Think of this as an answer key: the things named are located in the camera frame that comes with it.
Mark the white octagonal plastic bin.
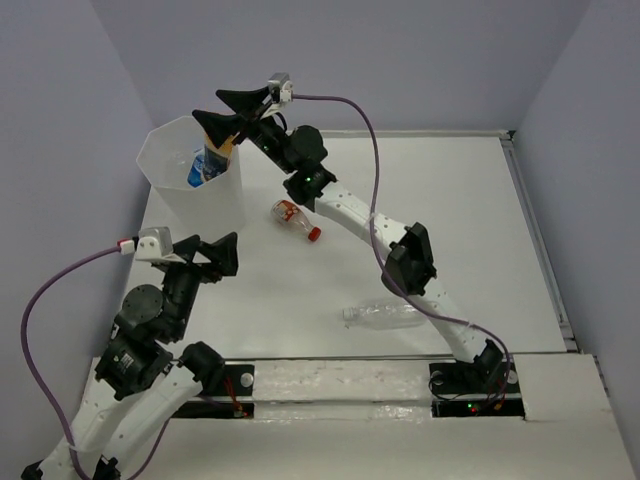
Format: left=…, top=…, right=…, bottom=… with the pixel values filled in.
left=136, top=116, right=245, bottom=242

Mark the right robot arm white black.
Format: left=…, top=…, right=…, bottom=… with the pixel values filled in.
left=192, top=88, right=511, bottom=395

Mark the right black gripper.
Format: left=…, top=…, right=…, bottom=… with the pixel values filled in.
left=191, top=87, right=294, bottom=176

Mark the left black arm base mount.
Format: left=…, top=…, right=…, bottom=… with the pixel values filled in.
left=172, top=363, right=255, bottom=420

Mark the metal rail front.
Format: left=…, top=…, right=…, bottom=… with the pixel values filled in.
left=225, top=354, right=455, bottom=363

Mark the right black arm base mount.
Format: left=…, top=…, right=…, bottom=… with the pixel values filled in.
left=428, top=362, right=526, bottom=418

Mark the orange label bottle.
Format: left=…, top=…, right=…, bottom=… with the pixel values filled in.
left=202, top=135, right=234, bottom=182

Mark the purple cable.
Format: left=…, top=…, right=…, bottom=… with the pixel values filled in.
left=292, top=92, right=512, bottom=401
left=20, top=244, right=174, bottom=479

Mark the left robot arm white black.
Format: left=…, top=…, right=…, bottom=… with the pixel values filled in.
left=20, top=227, right=239, bottom=479

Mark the blue label Pocari Sweat bottle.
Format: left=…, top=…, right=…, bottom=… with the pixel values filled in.
left=187, top=148, right=206, bottom=188

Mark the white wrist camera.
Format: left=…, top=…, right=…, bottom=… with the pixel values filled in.
left=117, top=227, right=174, bottom=262
left=267, top=72, right=293, bottom=105

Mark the clear bottle white cap front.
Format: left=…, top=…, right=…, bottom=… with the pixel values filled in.
left=342, top=298, right=427, bottom=331

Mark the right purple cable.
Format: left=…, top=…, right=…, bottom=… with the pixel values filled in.
left=292, top=92, right=512, bottom=401

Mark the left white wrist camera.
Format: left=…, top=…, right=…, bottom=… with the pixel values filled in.
left=117, top=227, right=174, bottom=262

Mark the aluminium frame rail right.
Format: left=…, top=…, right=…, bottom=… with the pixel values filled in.
left=499, top=130, right=586, bottom=356

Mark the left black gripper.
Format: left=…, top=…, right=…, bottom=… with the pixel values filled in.
left=164, top=230, right=240, bottom=339

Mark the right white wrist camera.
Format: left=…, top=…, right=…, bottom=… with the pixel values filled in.
left=267, top=72, right=293, bottom=105

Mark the red label red cap bottle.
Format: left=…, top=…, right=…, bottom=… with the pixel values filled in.
left=271, top=200, right=322, bottom=242

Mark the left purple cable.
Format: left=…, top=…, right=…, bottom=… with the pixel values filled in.
left=20, top=244, right=174, bottom=479

